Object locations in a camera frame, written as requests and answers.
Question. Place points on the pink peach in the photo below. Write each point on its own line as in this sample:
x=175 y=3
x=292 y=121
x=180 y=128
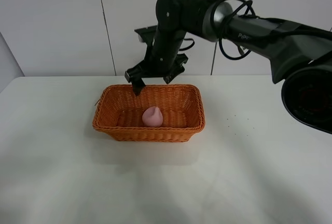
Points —
x=152 y=117

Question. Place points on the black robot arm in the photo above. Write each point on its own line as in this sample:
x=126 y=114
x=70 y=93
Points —
x=299 y=55

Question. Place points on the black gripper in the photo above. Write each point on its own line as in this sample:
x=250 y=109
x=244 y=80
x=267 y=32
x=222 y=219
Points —
x=162 y=59

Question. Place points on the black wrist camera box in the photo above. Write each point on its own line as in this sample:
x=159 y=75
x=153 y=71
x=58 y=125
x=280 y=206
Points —
x=146 y=34

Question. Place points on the orange woven rectangular basket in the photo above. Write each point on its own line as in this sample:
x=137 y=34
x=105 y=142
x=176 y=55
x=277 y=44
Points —
x=119 y=113

